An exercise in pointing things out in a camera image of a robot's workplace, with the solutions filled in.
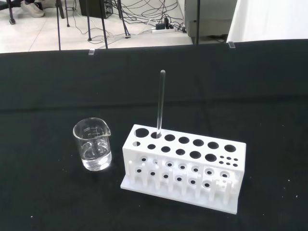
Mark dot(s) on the white power strip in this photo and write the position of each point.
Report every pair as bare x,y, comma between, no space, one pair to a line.
163,30

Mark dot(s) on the black power adapter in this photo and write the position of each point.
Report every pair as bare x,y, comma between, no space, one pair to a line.
160,26

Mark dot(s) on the grey cabinet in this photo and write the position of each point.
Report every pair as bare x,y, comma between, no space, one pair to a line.
207,14

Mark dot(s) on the pale board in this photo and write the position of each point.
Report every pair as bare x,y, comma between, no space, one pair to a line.
276,19

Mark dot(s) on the black computer case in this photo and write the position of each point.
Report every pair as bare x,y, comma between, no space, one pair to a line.
96,7

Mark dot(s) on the person's foot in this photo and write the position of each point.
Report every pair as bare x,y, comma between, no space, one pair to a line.
33,8

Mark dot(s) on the clear glass beaker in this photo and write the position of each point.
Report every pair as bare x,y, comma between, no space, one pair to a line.
96,163

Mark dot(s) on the black bench cloth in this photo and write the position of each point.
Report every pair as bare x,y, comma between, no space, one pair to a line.
48,96

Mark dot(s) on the black tripod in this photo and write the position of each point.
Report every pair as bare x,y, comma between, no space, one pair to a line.
58,29
104,29

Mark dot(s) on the clear plastic cloth clip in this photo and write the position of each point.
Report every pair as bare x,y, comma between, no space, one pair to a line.
91,52
231,45

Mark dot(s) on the white test tube rack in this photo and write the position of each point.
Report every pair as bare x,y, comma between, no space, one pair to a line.
175,144

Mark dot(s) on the black chair leg with wheel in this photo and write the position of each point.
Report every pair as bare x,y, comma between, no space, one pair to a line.
11,14

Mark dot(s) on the thin black pole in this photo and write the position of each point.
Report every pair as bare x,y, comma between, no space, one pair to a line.
197,33

